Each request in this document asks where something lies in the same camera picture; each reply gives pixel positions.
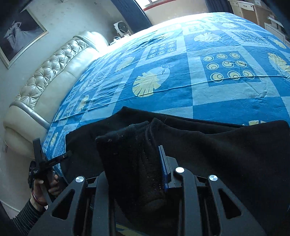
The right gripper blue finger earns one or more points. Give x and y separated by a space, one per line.
183 185

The black pants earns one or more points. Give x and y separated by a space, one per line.
246 172

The person's left hand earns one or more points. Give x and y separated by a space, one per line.
40 191

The white padded headboard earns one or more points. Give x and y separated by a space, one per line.
30 115

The blue patterned bedspread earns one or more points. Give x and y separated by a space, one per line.
213 67

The framed black-white picture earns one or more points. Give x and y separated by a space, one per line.
18 34

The white round fan heater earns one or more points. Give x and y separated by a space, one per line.
122 29

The dark blue left curtain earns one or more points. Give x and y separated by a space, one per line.
133 14

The dark blue curtain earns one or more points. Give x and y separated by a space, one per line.
219 6
133 14

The bright window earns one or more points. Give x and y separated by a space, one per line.
149 4

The dark blue right curtain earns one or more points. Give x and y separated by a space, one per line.
219 6

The white TV cabinet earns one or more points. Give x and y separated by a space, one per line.
277 29

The white dressing table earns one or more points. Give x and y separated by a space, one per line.
254 11

